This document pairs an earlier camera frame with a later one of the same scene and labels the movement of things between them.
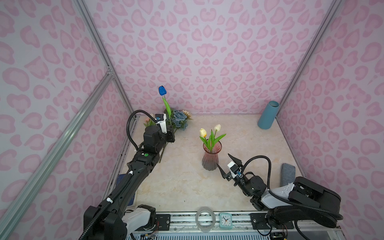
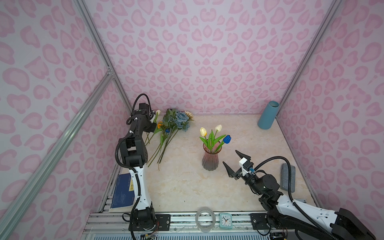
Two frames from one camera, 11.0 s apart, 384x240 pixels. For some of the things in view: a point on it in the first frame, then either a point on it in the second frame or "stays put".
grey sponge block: x=287 y=174 stays put
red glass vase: x=210 y=161 stays put
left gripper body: x=170 y=134 to x=149 y=126
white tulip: x=217 y=127 stays put
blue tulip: x=162 y=91 to x=226 y=139
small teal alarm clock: x=225 y=221 stays put
